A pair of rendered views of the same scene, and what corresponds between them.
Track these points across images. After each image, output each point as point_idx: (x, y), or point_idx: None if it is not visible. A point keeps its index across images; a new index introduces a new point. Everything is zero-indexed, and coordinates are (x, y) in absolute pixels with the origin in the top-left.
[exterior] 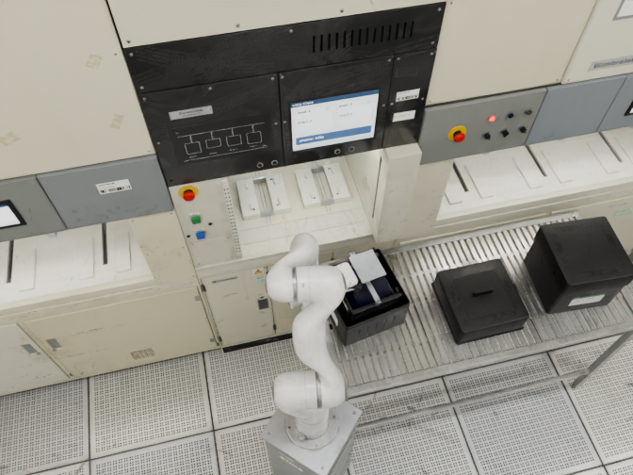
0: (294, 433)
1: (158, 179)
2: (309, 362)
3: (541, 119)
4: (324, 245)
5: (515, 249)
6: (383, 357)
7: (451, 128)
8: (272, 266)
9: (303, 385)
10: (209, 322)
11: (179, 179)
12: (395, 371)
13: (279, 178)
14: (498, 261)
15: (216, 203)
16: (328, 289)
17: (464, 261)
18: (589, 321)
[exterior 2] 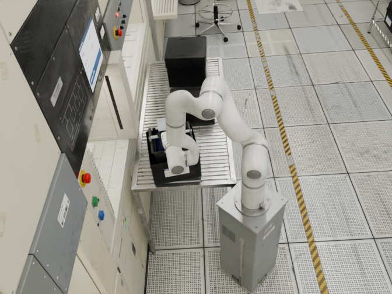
0: (258, 211)
1: (73, 176)
2: (249, 132)
3: (122, 6)
4: (125, 167)
5: (161, 88)
6: (214, 157)
7: (113, 30)
8: (123, 209)
9: (257, 150)
10: None
11: (77, 167)
12: (225, 153)
13: None
14: (172, 89)
15: (92, 175)
16: (223, 81)
17: (161, 109)
18: (214, 73)
